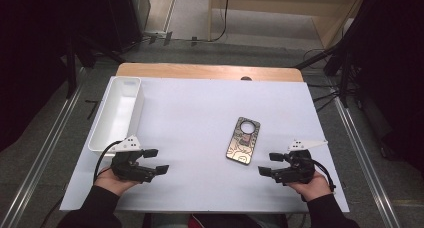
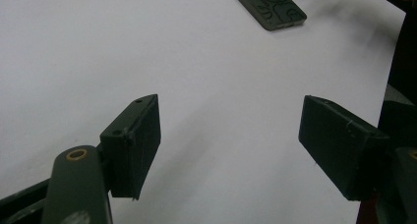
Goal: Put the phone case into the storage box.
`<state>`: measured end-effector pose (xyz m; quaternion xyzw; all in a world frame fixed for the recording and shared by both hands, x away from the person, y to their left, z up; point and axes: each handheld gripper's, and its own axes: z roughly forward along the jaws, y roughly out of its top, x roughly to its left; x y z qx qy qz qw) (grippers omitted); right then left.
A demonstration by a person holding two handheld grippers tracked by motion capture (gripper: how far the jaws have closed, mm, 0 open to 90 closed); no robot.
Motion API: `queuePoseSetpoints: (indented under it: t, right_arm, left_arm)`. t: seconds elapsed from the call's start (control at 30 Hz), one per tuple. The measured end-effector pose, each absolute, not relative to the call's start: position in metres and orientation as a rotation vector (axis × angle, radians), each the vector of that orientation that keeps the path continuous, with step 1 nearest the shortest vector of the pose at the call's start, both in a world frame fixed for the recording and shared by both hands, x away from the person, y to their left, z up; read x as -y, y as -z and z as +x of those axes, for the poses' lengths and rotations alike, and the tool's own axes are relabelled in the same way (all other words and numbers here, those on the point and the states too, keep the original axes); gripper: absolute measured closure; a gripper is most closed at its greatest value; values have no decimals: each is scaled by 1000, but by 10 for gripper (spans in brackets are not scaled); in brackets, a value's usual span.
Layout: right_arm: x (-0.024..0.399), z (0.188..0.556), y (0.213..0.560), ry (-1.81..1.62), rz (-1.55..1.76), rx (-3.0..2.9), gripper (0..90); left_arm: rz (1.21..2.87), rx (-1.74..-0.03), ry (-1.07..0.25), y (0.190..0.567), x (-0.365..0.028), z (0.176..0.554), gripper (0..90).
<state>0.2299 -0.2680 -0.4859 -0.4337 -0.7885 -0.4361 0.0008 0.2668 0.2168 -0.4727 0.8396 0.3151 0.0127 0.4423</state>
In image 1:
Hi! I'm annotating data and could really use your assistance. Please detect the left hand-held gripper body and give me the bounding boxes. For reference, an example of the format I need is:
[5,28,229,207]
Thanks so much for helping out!
[110,135,158,185]

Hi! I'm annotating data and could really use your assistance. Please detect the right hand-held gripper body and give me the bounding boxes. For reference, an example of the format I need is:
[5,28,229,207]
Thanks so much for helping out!
[270,138,329,186]

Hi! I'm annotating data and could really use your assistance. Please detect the cartoon print phone case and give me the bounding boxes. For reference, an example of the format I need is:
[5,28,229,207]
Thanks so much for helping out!
[225,116,262,166]

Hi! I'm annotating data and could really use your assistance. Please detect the white plastic bin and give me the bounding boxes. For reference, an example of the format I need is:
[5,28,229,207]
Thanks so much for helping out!
[87,76,145,156]

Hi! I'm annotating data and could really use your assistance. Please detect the person's right hand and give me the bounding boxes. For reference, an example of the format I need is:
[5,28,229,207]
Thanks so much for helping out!
[286,170,333,203]

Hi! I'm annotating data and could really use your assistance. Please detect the person's left hand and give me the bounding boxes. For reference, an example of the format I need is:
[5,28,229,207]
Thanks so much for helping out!
[93,167,142,198]

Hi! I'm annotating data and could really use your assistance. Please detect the black bag with red trim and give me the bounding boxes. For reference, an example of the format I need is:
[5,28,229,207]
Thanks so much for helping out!
[187,213,288,228]

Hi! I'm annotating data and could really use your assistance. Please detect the black metal stand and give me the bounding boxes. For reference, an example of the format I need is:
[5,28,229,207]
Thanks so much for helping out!
[294,42,354,109]
[64,32,127,100]

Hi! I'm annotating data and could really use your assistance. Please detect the black cabinet box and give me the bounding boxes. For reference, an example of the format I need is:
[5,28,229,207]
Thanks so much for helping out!
[104,0,152,53]

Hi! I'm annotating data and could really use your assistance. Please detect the dark curtain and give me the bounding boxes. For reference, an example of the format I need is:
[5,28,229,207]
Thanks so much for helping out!
[333,0,424,174]
[0,0,111,152]

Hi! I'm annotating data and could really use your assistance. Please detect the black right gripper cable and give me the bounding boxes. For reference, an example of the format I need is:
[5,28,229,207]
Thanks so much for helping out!
[308,157,337,193]

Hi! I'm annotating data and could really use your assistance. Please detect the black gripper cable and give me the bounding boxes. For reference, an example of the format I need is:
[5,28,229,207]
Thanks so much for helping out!
[308,157,337,193]
[92,140,124,184]

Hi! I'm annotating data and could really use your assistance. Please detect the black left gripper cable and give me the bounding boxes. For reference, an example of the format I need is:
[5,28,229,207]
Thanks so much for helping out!
[92,140,124,184]

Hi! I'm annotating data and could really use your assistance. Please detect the metal floor rail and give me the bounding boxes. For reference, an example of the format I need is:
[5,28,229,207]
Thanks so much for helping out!
[334,96,402,228]
[0,82,85,228]

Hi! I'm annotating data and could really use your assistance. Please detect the black floor cables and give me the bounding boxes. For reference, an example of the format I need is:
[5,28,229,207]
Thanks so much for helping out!
[302,47,343,113]

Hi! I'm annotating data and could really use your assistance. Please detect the light wooden frame furniture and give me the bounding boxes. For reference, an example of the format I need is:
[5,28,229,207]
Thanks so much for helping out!
[207,0,368,50]

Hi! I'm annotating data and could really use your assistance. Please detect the black hanging cable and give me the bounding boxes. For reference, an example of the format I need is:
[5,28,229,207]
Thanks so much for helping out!
[211,0,232,42]

